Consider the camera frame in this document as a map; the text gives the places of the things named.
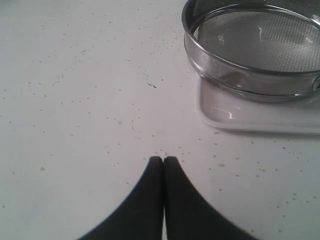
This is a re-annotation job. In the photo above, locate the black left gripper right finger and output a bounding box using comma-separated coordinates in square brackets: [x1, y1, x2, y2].
[163, 156, 255, 240]

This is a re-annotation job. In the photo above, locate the white rectangular tray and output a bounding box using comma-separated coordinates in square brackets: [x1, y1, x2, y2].
[196, 77, 320, 135]

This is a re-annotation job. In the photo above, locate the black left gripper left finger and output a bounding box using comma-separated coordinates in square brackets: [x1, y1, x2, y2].
[80, 156, 164, 240]

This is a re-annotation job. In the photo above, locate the round steel mesh sieve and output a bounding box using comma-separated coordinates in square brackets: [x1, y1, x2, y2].
[181, 0, 320, 102]

